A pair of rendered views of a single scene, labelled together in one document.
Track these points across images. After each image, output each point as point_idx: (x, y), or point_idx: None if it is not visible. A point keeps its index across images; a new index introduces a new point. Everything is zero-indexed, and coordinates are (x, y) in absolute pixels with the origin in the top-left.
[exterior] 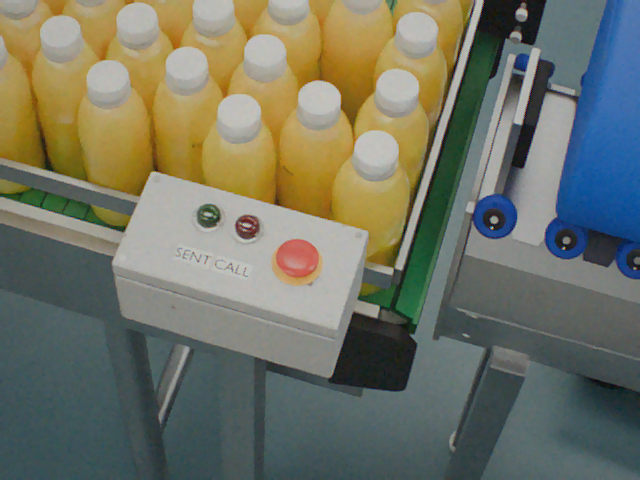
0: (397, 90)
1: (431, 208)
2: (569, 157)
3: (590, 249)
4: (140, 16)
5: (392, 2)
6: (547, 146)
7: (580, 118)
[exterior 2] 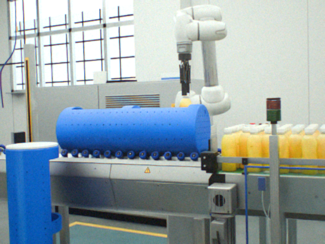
0: (238, 125)
1: None
2: (206, 140)
3: (200, 157)
4: (286, 125)
5: (237, 173)
6: None
7: (205, 134)
